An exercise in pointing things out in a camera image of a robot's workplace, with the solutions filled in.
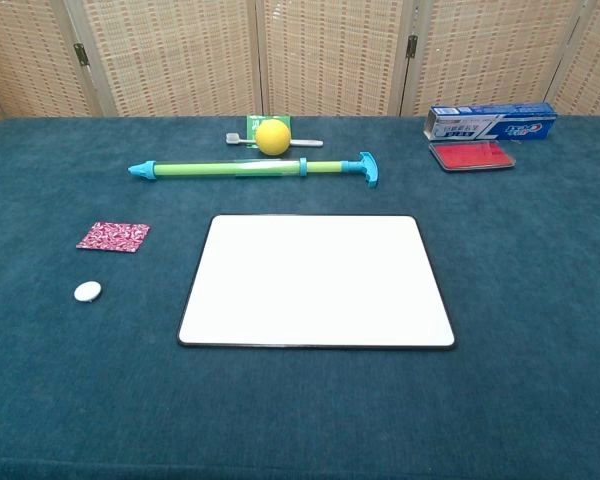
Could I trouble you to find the pink patterned packet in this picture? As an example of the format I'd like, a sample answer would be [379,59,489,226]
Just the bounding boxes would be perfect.
[75,222,151,254]

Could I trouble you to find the small white round disc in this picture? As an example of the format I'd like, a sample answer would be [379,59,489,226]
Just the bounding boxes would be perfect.
[73,280,103,303]

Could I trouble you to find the white rectangular board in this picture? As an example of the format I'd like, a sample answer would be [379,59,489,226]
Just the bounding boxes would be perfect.
[176,214,456,350]

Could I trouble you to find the yellow ball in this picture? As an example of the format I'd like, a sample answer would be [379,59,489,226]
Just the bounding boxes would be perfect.
[255,119,292,156]

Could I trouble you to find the green and blue water pump toy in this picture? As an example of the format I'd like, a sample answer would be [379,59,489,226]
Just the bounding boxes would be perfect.
[127,151,380,190]

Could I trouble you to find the white grey toothbrush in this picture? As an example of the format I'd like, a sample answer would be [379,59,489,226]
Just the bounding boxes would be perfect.
[225,132,325,149]

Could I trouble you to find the green packet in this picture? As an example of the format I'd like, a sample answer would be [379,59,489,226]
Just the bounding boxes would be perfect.
[245,114,293,150]

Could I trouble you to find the teal tablecloth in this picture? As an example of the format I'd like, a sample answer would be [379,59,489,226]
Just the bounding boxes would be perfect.
[0,115,600,480]

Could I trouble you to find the red ink pad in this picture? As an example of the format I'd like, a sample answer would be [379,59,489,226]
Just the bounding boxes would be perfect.
[428,139,517,174]

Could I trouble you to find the woven folding screen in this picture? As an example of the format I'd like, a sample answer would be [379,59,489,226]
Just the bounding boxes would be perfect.
[0,0,600,129]

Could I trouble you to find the blue toothpaste box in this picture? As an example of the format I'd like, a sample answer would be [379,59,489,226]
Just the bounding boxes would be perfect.
[422,102,558,144]

